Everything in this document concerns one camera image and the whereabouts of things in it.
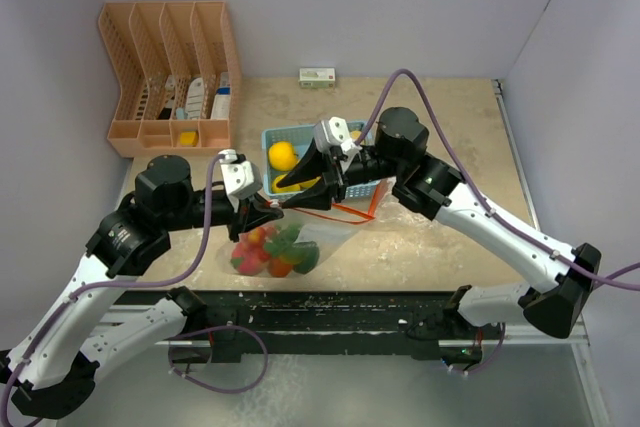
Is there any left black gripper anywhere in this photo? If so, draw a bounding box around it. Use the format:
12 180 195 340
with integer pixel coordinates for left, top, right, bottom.
161 189 283 241

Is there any blue plastic basket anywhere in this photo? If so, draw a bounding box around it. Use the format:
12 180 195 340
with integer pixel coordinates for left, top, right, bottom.
261 120 380 201

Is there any white blue packet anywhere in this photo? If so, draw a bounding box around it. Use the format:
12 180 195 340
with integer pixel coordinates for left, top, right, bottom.
209 72 231 120

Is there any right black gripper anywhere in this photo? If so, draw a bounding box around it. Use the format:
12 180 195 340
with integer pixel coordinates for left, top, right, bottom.
277 136 404 211

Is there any small orange pumpkin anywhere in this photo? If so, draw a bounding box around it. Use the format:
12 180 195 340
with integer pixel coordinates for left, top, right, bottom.
267 258 293 278

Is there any clear zip bag orange zipper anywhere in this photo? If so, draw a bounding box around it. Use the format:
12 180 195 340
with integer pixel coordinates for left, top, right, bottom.
216 200 377 279

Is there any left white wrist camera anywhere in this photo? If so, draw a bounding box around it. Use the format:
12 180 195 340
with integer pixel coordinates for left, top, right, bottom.
219 149 262 211

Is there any orange plastic file organizer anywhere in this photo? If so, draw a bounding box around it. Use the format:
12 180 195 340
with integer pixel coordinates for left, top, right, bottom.
98 0 243 158

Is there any small white green box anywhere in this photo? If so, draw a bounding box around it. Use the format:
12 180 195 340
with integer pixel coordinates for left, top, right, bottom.
298 67 336 89

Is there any black white packet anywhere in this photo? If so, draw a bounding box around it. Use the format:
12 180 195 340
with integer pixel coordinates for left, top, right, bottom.
156 74 176 120

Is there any green orange fruit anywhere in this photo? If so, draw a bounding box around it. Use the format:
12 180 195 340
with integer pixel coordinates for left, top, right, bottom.
263 225 300 263

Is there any yellow block in organizer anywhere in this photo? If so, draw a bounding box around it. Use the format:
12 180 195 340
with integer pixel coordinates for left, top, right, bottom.
178 131 199 147

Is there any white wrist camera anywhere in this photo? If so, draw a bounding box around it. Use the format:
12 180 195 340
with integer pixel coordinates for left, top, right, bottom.
219 149 262 211
313 117 361 155

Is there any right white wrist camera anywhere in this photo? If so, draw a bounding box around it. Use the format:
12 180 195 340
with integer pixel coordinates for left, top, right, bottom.
313 117 361 155

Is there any white striped packet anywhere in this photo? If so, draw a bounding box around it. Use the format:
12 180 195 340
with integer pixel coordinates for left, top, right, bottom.
184 77 206 120

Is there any small yellow pear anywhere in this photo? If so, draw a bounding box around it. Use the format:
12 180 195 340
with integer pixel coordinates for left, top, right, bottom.
271 174 319 194

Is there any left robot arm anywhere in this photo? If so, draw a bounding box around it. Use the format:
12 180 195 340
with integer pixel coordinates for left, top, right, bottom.
1 149 283 426

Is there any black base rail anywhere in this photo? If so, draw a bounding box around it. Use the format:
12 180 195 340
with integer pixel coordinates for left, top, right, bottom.
170 290 504 365

